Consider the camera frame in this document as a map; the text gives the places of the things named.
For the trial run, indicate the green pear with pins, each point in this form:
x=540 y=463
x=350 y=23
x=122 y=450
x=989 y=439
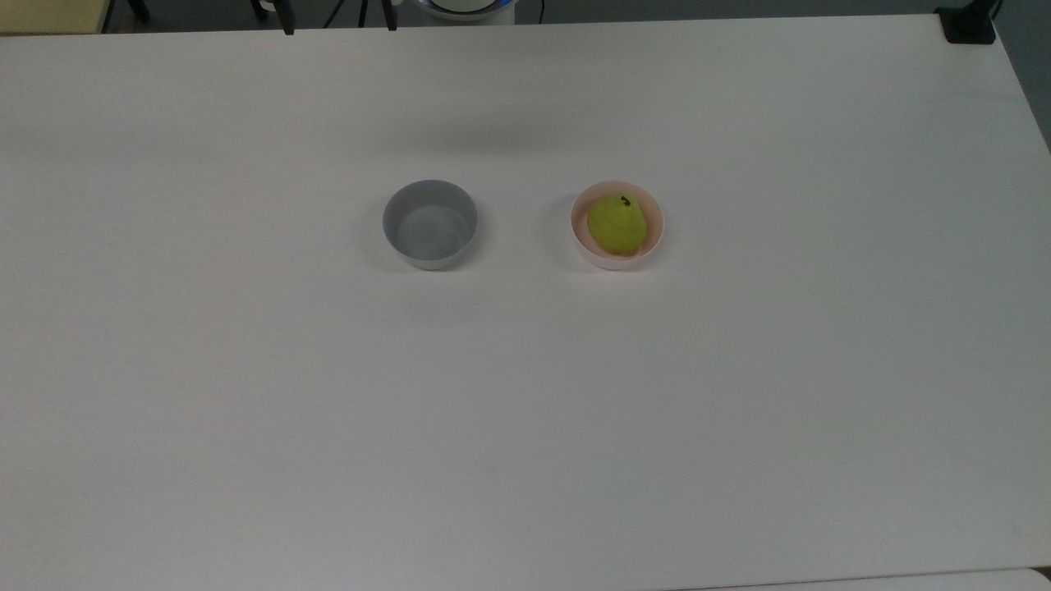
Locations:
x=616 y=228

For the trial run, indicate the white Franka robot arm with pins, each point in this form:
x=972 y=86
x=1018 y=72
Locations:
x=464 y=6

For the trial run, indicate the pink round bowl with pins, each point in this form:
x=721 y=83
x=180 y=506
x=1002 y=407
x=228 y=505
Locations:
x=578 y=236

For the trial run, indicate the grey round bowl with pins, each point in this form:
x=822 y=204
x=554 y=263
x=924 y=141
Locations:
x=431 y=226

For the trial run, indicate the black tripod leg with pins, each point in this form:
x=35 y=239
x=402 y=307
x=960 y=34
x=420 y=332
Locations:
x=287 y=16
x=139 y=8
x=390 y=15
x=261 y=8

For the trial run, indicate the black table clamp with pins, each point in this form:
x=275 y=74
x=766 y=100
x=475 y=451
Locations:
x=969 y=29

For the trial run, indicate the yellow wooden board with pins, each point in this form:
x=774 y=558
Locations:
x=49 y=15

